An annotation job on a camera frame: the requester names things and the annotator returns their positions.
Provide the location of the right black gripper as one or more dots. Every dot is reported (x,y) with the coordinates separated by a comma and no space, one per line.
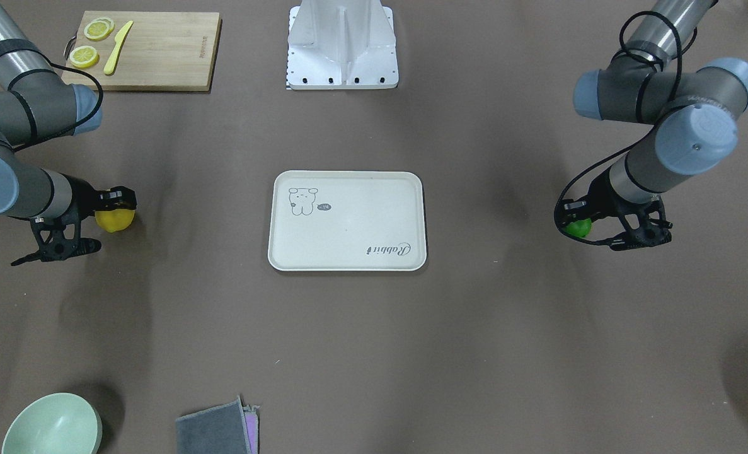
(84,193)

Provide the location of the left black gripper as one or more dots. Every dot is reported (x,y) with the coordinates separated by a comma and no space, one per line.
(597,191)

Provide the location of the green lime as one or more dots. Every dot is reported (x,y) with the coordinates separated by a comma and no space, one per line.
(580,228)

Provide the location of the yellow lemon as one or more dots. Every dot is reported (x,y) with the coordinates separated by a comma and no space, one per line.
(115,220)

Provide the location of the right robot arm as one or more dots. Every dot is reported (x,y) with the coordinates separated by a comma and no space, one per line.
(37,106)

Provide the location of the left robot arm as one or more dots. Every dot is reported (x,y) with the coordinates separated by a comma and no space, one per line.
(693,119)

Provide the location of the white rabbit tray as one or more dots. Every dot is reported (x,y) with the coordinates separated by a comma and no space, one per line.
(347,221)

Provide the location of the pale green bowl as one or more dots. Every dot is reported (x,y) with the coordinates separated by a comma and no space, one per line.
(55,423)

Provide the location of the yellow plastic knife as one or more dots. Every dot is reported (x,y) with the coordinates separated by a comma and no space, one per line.
(120,37)

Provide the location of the wooden cutting board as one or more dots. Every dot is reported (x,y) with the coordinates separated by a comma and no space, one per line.
(163,51)

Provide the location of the lemon slice pair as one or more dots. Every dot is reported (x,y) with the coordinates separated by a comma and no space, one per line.
(99,29)

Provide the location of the grey folded cloth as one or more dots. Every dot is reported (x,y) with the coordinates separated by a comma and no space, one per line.
(227,428)

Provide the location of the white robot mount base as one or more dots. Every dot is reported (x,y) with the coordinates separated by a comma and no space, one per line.
(341,45)

